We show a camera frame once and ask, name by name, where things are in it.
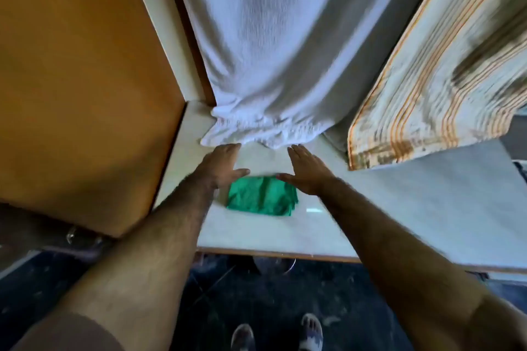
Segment grey hanging cloth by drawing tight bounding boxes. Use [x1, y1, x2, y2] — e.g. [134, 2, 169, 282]
[280, 0, 451, 154]

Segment white hanging towel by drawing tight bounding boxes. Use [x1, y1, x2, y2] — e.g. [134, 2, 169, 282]
[167, 0, 355, 150]

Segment person's shoe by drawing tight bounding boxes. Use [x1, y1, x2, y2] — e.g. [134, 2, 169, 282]
[298, 313, 324, 351]
[231, 324, 256, 351]

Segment person's right hand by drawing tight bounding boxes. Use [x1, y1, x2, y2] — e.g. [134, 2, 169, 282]
[275, 144, 336, 197]

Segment person's left shoe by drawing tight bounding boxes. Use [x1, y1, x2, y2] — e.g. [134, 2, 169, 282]
[231, 324, 256, 351]

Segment folded green cloth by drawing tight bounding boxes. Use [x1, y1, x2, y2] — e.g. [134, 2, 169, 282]
[226, 176, 299, 217]

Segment orange striped hanging cloth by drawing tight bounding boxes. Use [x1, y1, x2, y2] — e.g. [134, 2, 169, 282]
[347, 0, 527, 171]

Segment person's right shoe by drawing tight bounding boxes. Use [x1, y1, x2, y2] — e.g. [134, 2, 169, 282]
[298, 313, 324, 351]

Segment person's left hand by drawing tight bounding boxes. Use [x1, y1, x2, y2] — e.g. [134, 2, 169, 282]
[193, 143, 251, 190]

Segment person's left forearm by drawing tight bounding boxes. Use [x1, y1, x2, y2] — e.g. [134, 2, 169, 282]
[12, 176, 219, 351]

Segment person's right forearm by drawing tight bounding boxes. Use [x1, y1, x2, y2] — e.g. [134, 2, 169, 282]
[319, 177, 527, 351]

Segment orange wooden cabinet panel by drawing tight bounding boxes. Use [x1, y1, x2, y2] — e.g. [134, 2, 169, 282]
[0, 0, 187, 238]

